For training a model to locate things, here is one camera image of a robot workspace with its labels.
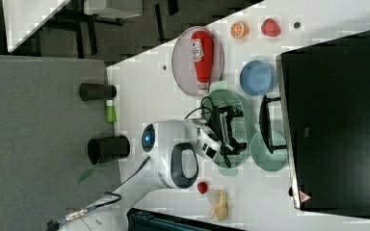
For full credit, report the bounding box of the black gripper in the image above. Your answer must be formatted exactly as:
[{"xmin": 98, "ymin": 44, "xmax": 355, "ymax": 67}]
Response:
[{"xmin": 208, "ymin": 106, "xmax": 247, "ymax": 156}]

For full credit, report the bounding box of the green plastic strainer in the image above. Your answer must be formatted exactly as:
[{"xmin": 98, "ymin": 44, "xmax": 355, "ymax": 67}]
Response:
[{"xmin": 201, "ymin": 81, "xmax": 256, "ymax": 176}]

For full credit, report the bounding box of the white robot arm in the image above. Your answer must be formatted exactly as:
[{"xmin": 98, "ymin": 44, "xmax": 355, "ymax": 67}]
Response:
[{"xmin": 46, "ymin": 106, "xmax": 247, "ymax": 231}]

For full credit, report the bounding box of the blue bowl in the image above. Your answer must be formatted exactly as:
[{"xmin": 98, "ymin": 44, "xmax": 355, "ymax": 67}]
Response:
[{"xmin": 239, "ymin": 61, "xmax": 277, "ymax": 96}]

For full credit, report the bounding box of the small red toy fruit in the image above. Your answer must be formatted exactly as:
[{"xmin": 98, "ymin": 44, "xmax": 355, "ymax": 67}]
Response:
[{"xmin": 198, "ymin": 182, "xmax": 208, "ymax": 194}]

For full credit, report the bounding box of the grey oval plate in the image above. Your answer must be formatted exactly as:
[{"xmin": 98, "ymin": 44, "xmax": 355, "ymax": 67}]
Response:
[{"xmin": 172, "ymin": 26, "xmax": 224, "ymax": 96}]

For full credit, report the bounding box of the red ketchup bottle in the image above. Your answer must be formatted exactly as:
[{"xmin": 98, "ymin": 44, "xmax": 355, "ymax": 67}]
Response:
[{"xmin": 191, "ymin": 31, "xmax": 214, "ymax": 94}]

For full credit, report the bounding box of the peeled banana toy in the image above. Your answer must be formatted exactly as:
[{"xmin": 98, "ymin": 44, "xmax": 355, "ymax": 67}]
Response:
[{"xmin": 208, "ymin": 190, "xmax": 228, "ymax": 221}]

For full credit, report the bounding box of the orange slice toy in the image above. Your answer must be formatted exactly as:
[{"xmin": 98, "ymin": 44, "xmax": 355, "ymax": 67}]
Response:
[{"xmin": 230, "ymin": 22, "xmax": 249, "ymax": 39}]

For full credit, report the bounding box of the green bottle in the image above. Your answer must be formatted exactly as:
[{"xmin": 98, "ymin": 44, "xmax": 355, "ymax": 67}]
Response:
[{"xmin": 106, "ymin": 99, "xmax": 117, "ymax": 122}]

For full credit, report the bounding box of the red strawberry toy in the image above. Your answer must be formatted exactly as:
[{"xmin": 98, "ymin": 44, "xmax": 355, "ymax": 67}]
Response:
[{"xmin": 261, "ymin": 18, "xmax": 281, "ymax": 38}]

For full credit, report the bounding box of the black toaster oven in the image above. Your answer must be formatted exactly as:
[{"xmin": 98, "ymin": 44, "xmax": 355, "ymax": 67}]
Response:
[{"xmin": 277, "ymin": 30, "xmax": 370, "ymax": 218}]

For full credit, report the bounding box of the large black cup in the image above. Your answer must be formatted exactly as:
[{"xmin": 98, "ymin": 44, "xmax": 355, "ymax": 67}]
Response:
[{"xmin": 88, "ymin": 135, "xmax": 130, "ymax": 165}]

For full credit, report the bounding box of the blue crate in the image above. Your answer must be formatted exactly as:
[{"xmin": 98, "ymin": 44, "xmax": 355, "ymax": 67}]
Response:
[{"xmin": 126, "ymin": 208, "xmax": 242, "ymax": 231}]

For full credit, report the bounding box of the small black cup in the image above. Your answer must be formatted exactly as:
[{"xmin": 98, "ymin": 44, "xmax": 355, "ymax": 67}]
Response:
[{"xmin": 79, "ymin": 83, "xmax": 117, "ymax": 101}]

